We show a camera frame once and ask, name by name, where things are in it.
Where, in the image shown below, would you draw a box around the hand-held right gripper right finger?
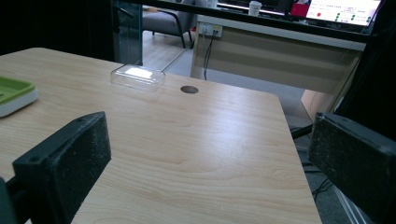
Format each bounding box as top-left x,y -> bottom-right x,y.
307,112 -> 396,224

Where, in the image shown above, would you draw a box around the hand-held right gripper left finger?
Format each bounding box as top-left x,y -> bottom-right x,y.
12,111 -> 112,224

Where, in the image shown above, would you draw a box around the clear plastic box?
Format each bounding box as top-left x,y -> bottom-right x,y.
109,63 -> 166,92

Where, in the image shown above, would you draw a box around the green and white tray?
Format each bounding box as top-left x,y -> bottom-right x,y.
0,75 -> 39,119

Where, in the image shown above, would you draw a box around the beige office desk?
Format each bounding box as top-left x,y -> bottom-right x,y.
190,14 -> 367,95

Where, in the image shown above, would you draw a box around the glass partition panel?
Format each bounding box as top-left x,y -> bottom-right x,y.
112,0 -> 144,66

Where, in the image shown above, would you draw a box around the computer monitor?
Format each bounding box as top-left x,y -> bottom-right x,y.
305,0 -> 383,28

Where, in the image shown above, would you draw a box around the grey armchair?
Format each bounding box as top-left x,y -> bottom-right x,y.
142,0 -> 200,49

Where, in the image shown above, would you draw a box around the white paper cup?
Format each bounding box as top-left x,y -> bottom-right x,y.
247,0 -> 263,18

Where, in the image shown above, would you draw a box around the black floor cables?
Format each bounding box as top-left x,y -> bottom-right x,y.
303,160 -> 335,202

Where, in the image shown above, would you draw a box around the black power cable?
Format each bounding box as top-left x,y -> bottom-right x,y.
203,30 -> 219,81

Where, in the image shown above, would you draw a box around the wall power outlet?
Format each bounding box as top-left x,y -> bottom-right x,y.
197,22 -> 224,39

